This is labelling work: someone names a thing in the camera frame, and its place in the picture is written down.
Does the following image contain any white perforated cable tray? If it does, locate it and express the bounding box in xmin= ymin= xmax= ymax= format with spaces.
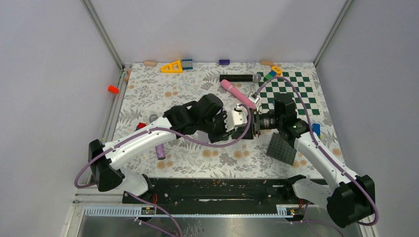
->
xmin=84 ymin=205 xmax=295 ymax=219

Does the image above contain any blue red toy car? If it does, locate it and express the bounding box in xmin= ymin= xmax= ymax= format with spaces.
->
xmin=136 ymin=122 xmax=147 ymax=130

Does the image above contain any multicolour brick stack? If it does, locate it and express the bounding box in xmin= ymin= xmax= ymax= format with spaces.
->
xmin=312 ymin=123 xmax=321 ymax=138

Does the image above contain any red plastic cylinder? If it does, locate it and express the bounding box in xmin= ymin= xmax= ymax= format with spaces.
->
xmin=107 ymin=85 xmax=119 ymax=94

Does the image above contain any light wooden block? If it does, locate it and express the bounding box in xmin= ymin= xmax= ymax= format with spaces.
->
xmin=143 ymin=61 xmax=157 ymax=67

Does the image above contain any purple flat toy brick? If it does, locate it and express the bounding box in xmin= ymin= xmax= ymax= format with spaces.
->
xmin=218 ymin=59 xmax=230 ymax=65

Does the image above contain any black microphone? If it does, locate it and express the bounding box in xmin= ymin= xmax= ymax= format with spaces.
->
xmin=219 ymin=74 xmax=262 ymax=83

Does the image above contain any pink microphone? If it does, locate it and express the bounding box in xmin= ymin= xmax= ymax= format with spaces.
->
xmin=220 ymin=79 xmax=256 ymax=109

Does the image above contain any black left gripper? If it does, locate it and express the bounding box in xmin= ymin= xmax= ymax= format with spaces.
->
xmin=199 ymin=111 xmax=236 ymax=144

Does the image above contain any green blue toy brick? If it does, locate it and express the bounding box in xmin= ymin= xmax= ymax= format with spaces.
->
xmin=263 ymin=71 xmax=277 ymax=82

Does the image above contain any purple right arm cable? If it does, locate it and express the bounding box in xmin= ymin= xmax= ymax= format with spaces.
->
xmin=255 ymin=77 xmax=380 ymax=237

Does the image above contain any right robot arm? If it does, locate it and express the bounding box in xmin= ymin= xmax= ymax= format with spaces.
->
xmin=225 ymin=93 xmax=379 ymax=228

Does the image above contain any dark grey studded baseplate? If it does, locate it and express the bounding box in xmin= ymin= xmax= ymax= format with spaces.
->
xmin=266 ymin=133 xmax=297 ymax=165

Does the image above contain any yellow triangle shape toy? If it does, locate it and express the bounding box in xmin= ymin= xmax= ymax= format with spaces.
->
xmin=161 ymin=60 xmax=183 ymax=74

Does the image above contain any wooden block by rail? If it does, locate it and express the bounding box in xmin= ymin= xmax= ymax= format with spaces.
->
xmin=124 ymin=70 xmax=131 ymax=83

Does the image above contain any orange yellow ring toy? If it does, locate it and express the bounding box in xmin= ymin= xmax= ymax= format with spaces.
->
xmin=270 ymin=66 xmax=283 ymax=77

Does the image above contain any wooden block back right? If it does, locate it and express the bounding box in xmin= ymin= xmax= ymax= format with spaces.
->
xmin=260 ymin=60 xmax=275 ymax=67

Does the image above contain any aluminium side rail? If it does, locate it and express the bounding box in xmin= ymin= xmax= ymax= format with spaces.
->
xmin=99 ymin=64 xmax=133 ymax=144

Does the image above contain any grey and blue brick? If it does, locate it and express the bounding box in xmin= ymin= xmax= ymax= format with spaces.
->
xmin=181 ymin=59 xmax=193 ymax=70

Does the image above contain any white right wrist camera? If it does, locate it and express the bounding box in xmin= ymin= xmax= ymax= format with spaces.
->
xmin=248 ymin=93 xmax=262 ymax=112

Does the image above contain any green white chessboard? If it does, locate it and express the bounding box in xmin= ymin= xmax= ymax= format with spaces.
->
xmin=259 ymin=71 xmax=323 ymax=117

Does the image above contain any purple glitter microphone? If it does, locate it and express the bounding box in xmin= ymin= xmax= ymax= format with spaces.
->
xmin=149 ymin=114 xmax=166 ymax=160

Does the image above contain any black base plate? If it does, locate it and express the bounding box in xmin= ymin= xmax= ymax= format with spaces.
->
xmin=141 ymin=177 xmax=300 ymax=216

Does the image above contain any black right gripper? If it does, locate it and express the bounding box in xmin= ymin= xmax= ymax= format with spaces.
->
xmin=232 ymin=108 xmax=283 ymax=140

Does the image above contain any floral patterned table mat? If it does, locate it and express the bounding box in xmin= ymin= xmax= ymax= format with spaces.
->
xmin=113 ymin=63 xmax=343 ymax=179

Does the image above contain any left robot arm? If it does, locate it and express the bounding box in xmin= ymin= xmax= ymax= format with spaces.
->
xmin=88 ymin=94 xmax=244 ymax=203

